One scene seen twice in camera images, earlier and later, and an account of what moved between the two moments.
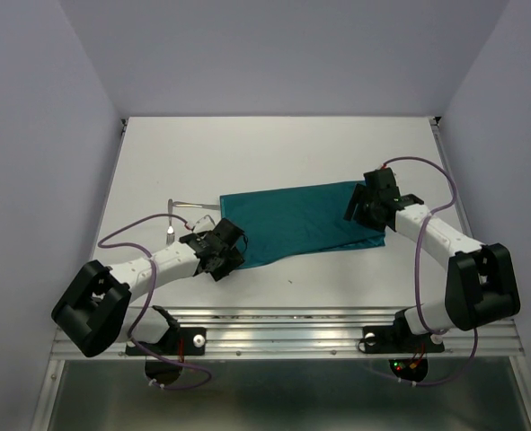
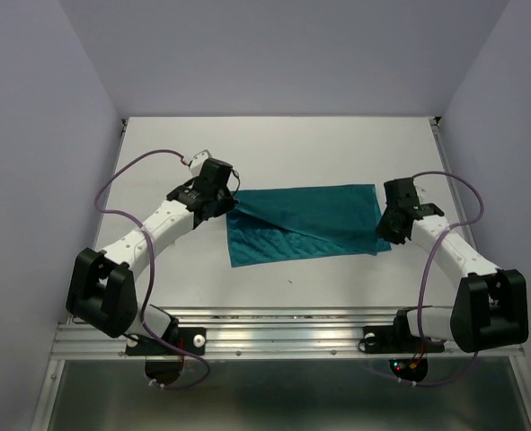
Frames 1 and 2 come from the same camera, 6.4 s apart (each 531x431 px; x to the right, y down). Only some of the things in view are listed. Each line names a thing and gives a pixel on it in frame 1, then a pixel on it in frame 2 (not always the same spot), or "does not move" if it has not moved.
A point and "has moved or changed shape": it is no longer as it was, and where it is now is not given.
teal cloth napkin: [290, 221] has moved or changed shape
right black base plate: [399, 338] does not move
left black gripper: [234, 260] -> [228, 205]
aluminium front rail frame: [311, 333] does not move
